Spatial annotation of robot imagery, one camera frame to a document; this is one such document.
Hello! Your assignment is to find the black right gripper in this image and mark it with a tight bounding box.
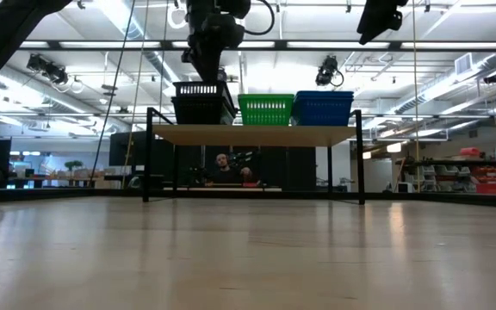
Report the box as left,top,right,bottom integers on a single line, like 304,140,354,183
356,0,409,46

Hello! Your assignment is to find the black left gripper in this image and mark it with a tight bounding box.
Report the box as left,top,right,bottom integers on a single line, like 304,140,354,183
182,0,232,84

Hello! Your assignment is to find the green plastic basket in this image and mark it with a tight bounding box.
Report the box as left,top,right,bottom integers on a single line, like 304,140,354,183
237,93,295,100
237,97,295,127

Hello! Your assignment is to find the blue plastic basket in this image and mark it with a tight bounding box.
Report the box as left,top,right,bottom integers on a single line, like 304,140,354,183
294,90,355,98
290,95,355,127

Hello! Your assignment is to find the wooden shelf with black legs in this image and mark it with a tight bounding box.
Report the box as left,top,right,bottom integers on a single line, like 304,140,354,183
142,107,366,206

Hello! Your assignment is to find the black ceiling spotlight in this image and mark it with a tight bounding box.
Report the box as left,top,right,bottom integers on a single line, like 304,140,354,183
26,53,70,86
315,54,344,87

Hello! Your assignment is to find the person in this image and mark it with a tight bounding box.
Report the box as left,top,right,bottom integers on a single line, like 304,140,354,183
208,152,254,187

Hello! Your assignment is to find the white air vent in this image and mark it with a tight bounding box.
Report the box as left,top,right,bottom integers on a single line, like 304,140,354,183
454,52,474,75

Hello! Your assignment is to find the black background panel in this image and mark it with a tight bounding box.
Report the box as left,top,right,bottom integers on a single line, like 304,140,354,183
108,130,146,189

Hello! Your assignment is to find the black room divider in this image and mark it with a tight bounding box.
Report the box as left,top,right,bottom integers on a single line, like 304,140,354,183
152,145,318,193

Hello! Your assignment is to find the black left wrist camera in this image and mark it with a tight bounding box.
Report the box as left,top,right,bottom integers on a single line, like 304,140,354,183
220,0,252,49

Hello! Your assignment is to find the black overhead frame beam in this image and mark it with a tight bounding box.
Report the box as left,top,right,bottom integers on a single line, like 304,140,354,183
15,40,496,53

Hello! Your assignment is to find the white hanging ring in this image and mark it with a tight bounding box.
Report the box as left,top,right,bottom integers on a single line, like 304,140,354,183
166,3,188,30

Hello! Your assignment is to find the olive hanging rope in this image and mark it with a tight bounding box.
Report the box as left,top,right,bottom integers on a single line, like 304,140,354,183
121,0,151,189

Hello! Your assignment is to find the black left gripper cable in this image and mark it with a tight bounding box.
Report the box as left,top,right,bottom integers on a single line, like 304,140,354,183
241,0,276,36

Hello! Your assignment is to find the long black cable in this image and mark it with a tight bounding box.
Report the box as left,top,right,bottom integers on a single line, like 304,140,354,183
88,0,138,187

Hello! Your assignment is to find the black aluminium table frame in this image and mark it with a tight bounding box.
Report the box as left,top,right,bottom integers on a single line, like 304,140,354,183
0,188,496,210

